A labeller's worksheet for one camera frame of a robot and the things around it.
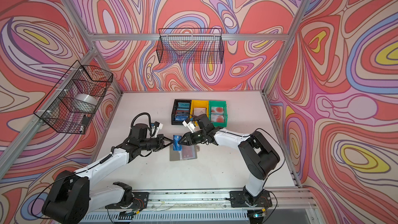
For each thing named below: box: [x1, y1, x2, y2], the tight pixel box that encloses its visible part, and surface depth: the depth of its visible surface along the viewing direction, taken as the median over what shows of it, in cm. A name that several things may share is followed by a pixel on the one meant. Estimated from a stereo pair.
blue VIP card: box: [172, 134, 183, 151], surface depth 84 cm
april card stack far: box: [210, 106, 224, 115], surface depth 107 cm
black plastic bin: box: [171, 99, 192, 125], surface depth 106 cm
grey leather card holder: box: [169, 144, 200, 162], surface depth 90 cm
